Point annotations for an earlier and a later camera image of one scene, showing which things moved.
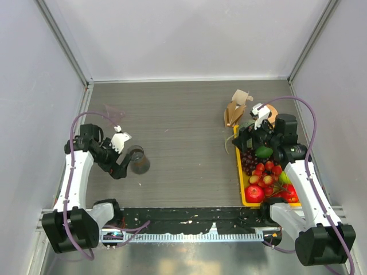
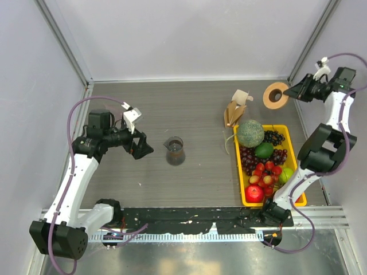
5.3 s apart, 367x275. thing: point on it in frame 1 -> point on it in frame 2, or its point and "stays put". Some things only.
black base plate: (167, 220) stays put
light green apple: (284, 179) stays put
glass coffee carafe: (139, 164) -> (175, 154)
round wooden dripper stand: (272, 118) -> (273, 97)
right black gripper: (248, 133) -> (300, 90)
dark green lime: (263, 152) stays put
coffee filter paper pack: (235, 108) stays put
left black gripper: (114, 168) -> (141, 148)
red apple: (254, 193) stays put
